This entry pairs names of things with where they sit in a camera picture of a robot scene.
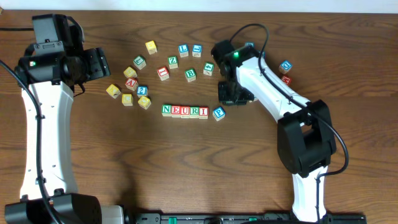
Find blue P block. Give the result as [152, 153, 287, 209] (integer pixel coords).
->
[213, 106, 226, 121]

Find red I block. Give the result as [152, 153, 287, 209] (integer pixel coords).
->
[199, 107, 209, 119]

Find green R block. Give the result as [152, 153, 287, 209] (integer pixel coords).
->
[190, 106, 200, 118]

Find red U block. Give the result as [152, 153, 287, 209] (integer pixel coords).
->
[180, 106, 190, 118]

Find red E block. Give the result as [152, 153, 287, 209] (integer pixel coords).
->
[171, 105, 181, 118]

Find green N block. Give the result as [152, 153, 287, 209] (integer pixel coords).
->
[162, 105, 172, 116]

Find red I block sideways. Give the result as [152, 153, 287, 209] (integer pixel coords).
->
[157, 67, 170, 81]

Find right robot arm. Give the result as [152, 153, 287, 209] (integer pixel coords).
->
[211, 41, 336, 222]

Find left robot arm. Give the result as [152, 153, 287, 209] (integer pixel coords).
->
[5, 47, 128, 223]

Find yellow K block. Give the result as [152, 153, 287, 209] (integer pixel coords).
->
[106, 84, 121, 99]

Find yellow S block left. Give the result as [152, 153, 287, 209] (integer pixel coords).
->
[123, 67, 137, 78]

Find blue D block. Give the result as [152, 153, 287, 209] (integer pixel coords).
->
[245, 42, 254, 48]

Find red A block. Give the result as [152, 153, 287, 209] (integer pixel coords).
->
[125, 78, 139, 91]

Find green B block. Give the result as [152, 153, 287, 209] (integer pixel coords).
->
[185, 68, 197, 82]

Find blue L block rotated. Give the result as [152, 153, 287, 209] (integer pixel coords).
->
[192, 44, 203, 57]

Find green 7 block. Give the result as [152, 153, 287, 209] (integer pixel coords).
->
[133, 55, 146, 70]

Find yellow C block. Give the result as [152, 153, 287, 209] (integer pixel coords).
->
[122, 94, 133, 106]

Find blue 2 block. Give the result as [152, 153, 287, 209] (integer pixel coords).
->
[137, 86, 149, 98]

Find blue L block upright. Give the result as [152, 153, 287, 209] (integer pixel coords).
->
[178, 44, 189, 58]

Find red M block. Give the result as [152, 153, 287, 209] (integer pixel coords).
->
[281, 75, 292, 86]

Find yellow W block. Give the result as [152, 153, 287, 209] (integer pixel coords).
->
[145, 40, 157, 55]

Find green Z block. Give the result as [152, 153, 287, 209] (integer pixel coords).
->
[167, 56, 178, 69]

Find yellow O block left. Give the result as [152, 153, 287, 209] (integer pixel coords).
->
[138, 96, 152, 110]

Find blue Q block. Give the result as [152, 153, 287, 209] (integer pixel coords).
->
[279, 60, 292, 74]

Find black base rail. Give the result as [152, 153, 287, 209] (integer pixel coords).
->
[134, 211, 368, 224]

